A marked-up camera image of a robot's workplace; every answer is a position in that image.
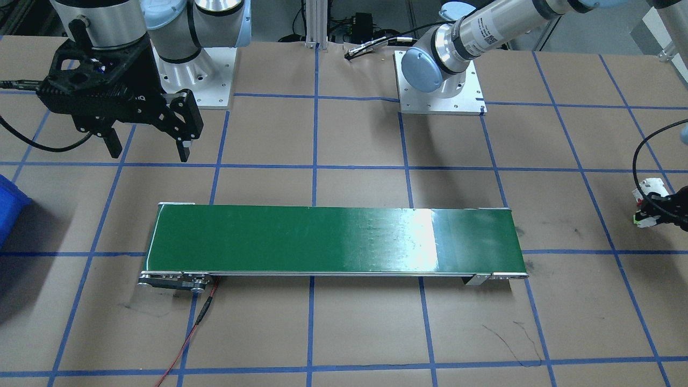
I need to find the white plastic holder block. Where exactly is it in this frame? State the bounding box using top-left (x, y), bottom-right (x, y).
top-left (632, 177), bottom-right (671, 200)

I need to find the black power supply box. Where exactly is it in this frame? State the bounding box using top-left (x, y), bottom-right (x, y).
top-left (352, 13), bottom-right (377, 39)

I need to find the red black conveyor wire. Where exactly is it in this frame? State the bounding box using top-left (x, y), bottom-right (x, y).
top-left (155, 277), bottom-right (221, 387)

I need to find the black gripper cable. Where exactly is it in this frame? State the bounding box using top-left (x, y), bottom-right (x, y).
top-left (632, 119), bottom-right (688, 221)
top-left (0, 79), bottom-right (95, 153)

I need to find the black cable silver connector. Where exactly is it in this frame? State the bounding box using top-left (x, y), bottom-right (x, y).
top-left (344, 33), bottom-right (425, 61)

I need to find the blue plastic bin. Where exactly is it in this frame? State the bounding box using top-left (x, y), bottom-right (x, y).
top-left (0, 175), bottom-right (32, 250)

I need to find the green push button white base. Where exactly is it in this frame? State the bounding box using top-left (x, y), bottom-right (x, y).
top-left (633, 200), bottom-right (663, 229)

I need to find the grey metal frame bar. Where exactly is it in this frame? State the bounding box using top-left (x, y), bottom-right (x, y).
top-left (642, 0), bottom-right (688, 64)

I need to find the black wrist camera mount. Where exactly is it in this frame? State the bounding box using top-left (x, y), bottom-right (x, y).
top-left (51, 19), bottom-right (159, 78)

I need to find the green conveyor belt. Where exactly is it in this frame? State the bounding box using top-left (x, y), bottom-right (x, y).
top-left (137, 202), bottom-right (530, 295)

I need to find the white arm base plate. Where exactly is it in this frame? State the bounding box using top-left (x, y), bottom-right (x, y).
top-left (393, 49), bottom-right (487, 116)
top-left (153, 47), bottom-right (237, 110)

